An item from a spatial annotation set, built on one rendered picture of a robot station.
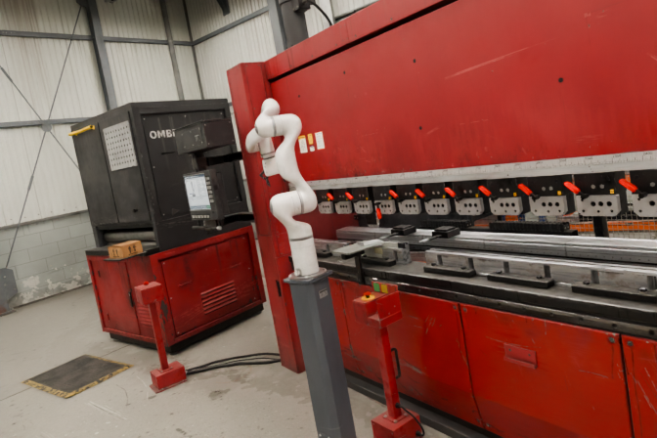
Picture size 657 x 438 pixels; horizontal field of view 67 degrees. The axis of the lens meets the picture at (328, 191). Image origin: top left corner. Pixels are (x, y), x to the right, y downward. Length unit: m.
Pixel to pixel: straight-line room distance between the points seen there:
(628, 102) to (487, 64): 0.59
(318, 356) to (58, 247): 7.36
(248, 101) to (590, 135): 2.31
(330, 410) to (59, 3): 8.84
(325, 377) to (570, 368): 1.09
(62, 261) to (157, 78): 3.92
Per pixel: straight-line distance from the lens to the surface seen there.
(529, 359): 2.36
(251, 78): 3.65
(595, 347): 2.18
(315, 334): 2.49
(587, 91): 2.07
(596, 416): 2.32
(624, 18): 2.02
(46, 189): 9.43
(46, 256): 9.40
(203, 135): 3.59
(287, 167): 2.40
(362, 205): 3.00
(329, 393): 2.61
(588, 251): 2.49
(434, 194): 2.56
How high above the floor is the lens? 1.59
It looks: 5 degrees down
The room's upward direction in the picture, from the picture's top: 10 degrees counter-clockwise
